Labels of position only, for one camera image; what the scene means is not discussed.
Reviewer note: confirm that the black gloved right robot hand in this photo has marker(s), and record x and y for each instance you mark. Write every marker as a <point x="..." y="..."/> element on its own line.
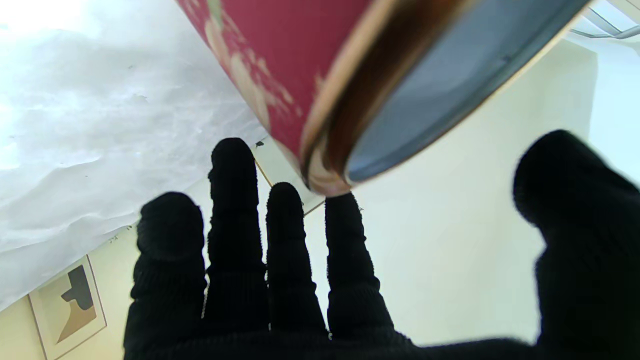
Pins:
<point x="280" y="340"/>

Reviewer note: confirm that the red floral tea tin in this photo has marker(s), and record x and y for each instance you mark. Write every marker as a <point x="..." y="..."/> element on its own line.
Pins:
<point x="310" y="55"/>

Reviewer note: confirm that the framed picture with dark shape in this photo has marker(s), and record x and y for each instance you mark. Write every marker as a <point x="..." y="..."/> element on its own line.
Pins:
<point x="70" y="305"/>

